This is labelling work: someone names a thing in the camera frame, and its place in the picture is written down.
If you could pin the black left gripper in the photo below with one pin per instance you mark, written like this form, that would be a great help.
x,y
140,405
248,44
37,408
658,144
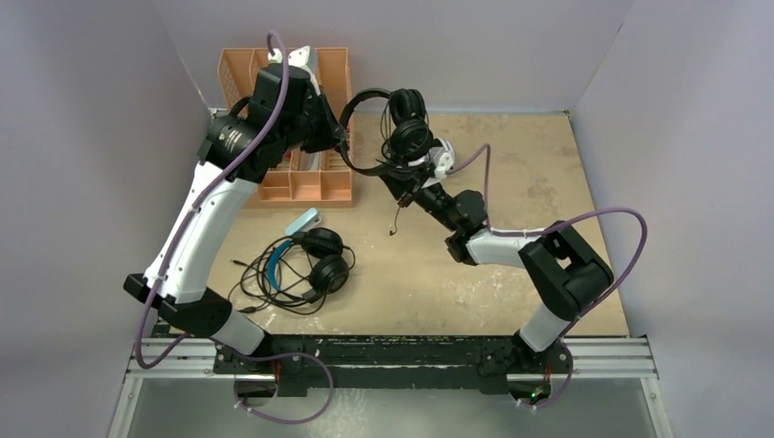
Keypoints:
x,y
333,132

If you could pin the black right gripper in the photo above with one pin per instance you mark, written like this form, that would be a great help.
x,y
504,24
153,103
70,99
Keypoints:
x,y
404,182

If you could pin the small black on-ear headphones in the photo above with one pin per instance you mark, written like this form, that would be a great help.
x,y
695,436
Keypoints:
x,y
411,138

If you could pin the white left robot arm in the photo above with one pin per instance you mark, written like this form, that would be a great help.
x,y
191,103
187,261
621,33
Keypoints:
x,y
287,110

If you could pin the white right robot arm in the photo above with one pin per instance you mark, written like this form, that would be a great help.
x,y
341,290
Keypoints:
x,y
567,273

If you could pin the peach plastic file organizer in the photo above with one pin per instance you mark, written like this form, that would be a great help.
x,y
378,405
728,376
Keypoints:
x,y
301,180

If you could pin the light blue stapler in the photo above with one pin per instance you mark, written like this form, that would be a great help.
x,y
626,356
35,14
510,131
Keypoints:
x,y
306,221

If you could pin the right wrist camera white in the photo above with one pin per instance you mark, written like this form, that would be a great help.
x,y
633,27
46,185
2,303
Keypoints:
x,y
441,158

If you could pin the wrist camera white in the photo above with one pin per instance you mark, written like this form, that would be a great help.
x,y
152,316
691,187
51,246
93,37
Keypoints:
x,y
441,158
305,58

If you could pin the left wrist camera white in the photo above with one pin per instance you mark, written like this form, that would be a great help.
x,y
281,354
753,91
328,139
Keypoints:
x,y
305,58

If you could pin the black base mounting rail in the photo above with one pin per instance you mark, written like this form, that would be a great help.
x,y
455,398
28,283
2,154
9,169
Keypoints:
x,y
492,365

